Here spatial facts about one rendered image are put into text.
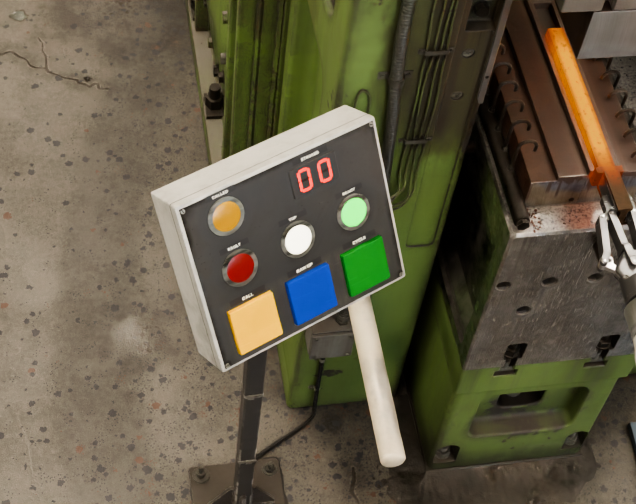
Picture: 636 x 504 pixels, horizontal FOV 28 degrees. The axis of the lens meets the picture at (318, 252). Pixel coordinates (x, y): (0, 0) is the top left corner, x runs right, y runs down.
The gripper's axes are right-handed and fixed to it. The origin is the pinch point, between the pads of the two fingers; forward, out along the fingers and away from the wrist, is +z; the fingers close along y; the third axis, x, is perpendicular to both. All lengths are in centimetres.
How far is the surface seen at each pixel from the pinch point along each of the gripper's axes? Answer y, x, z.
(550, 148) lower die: -7.7, -1.1, 11.4
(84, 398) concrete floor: -90, -101, 23
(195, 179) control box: -70, 18, -4
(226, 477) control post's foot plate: -60, -99, -1
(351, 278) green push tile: -46.5, 1.5, -12.7
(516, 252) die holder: -14.0, -12.9, -1.4
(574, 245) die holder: -3.8, -12.3, -1.3
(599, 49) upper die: -9.4, 29.0, 6.4
